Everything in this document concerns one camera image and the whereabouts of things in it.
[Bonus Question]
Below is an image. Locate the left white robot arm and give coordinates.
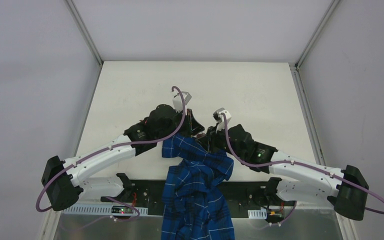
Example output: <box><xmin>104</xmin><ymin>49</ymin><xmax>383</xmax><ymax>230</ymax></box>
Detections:
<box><xmin>36</xmin><ymin>104</ymin><xmax>205</xmax><ymax>212</ymax></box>

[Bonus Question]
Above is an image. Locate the blue plaid shirt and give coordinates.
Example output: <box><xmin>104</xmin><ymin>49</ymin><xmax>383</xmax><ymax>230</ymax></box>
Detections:
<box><xmin>160</xmin><ymin>134</ymin><xmax>235</xmax><ymax>240</ymax></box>

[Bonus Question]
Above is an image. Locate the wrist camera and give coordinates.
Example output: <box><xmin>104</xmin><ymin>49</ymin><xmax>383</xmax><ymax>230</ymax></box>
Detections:
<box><xmin>213</xmin><ymin>107</ymin><xmax>232</xmax><ymax>132</ymax></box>
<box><xmin>171</xmin><ymin>91</ymin><xmax>192</xmax><ymax>113</ymax></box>

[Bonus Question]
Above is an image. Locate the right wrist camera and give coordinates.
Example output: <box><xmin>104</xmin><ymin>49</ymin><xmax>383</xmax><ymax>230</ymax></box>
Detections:
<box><xmin>213</xmin><ymin>107</ymin><xmax>232</xmax><ymax>132</ymax></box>

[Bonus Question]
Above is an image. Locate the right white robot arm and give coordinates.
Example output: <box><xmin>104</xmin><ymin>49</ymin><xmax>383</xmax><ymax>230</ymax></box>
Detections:
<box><xmin>197</xmin><ymin>124</ymin><xmax>369</xmax><ymax>221</ymax></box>

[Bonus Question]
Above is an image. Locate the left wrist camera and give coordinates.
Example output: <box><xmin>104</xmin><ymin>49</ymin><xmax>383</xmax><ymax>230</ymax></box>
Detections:
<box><xmin>171</xmin><ymin>91</ymin><xmax>192</xmax><ymax>113</ymax></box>

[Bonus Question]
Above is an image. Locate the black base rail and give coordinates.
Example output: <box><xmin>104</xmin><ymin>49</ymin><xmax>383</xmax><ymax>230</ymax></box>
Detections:
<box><xmin>114</xmin><ymin>180</ymin><xmax>295</xmax><ymax>220</ymax></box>

